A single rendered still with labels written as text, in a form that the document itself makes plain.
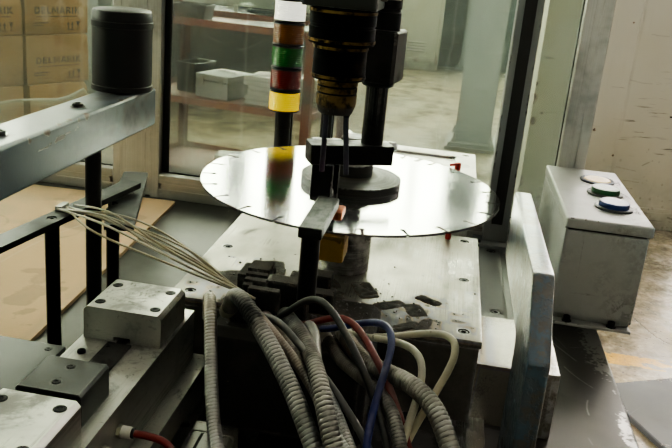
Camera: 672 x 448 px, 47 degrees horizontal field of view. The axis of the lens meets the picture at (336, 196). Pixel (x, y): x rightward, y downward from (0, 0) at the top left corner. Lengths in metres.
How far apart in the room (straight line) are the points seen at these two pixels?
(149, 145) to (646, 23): 2.99
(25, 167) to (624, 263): 0.75
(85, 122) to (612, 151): 3.56
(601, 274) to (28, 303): 0.72
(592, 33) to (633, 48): 2.72
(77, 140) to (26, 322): 0.36
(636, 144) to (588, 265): 3.07
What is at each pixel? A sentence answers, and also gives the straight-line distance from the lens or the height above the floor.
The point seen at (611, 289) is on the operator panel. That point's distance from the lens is 1.08.
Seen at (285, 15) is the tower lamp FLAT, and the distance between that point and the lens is 1.10.
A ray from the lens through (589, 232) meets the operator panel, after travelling 1.04.
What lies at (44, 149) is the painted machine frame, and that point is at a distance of 0.63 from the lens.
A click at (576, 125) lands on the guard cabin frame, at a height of 0.96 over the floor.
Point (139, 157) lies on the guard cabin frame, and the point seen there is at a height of 0.82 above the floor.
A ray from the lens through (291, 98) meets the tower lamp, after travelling 1.12.
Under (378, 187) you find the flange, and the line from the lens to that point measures 0.82.
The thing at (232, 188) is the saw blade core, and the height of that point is 0.95.
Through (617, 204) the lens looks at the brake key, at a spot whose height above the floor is 0.91.
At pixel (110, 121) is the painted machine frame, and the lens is 0.73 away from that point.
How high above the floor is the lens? 1.19
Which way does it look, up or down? 17 degrees down
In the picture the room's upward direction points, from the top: 5 degrees clockwise
